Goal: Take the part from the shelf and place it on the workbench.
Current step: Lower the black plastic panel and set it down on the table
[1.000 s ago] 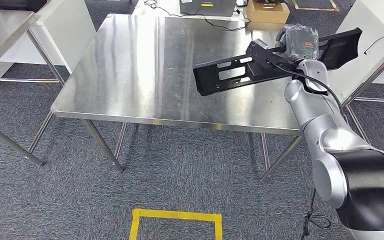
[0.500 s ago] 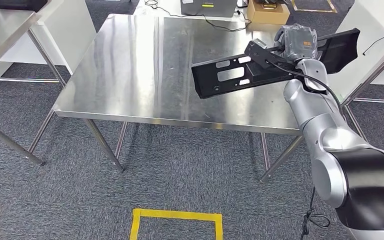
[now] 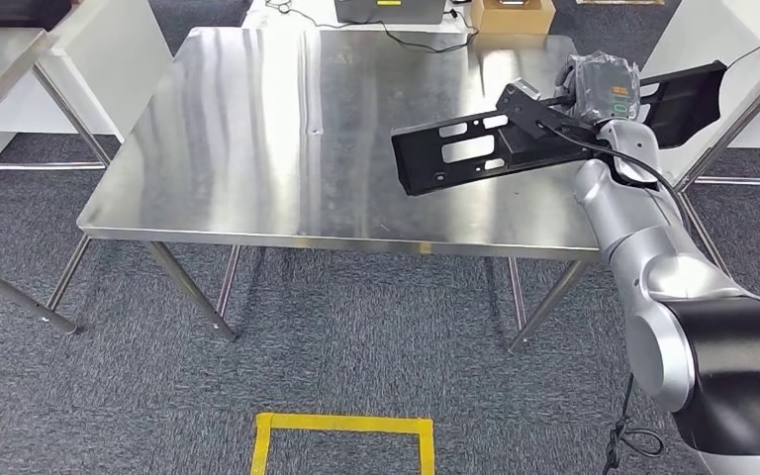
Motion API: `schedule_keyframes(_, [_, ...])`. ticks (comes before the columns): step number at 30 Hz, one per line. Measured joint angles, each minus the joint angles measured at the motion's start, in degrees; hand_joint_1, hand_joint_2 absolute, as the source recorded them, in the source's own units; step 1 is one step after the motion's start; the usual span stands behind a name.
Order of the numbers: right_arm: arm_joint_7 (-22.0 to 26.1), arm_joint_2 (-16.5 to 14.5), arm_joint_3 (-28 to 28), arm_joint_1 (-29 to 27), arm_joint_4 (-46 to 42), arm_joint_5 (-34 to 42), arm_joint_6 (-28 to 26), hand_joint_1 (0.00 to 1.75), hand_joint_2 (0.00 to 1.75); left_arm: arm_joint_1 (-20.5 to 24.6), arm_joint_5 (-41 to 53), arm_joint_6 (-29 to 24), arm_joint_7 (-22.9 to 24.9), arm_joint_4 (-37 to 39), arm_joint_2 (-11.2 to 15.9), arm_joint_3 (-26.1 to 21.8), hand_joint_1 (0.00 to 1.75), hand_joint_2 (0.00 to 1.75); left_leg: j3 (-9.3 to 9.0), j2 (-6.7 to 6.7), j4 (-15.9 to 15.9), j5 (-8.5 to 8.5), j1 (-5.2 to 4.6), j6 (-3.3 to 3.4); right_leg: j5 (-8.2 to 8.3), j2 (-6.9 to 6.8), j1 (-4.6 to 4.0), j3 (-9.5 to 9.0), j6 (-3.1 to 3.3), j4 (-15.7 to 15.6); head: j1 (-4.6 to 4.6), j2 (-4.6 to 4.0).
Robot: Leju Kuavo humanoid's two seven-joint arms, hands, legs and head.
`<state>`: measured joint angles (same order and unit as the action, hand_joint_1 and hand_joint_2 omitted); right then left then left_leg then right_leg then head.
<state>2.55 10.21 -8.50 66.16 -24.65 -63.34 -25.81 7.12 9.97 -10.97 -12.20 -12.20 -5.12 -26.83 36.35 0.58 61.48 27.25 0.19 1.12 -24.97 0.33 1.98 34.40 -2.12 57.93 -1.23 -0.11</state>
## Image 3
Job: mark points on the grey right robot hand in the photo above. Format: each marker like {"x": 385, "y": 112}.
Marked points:
{"x": 599, "y": 85}

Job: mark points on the long black plastic panel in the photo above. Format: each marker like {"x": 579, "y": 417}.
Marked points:
{"x": 419, "y": 170}

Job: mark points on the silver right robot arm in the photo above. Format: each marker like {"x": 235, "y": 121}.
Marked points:
{"x": 649, "y": 262}

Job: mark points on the cardboard box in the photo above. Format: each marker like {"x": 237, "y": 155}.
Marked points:
{"x": 511, "y": 19}

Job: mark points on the grey device with yellow label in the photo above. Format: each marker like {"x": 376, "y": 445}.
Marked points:
{"x": 386, "y": 13}

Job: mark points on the yellow tape floor square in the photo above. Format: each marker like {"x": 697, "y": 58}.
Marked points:
{"x": 341, "y": 423}

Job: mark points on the black box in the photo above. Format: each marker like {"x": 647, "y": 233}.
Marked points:
{"x": 13, "y": 12}

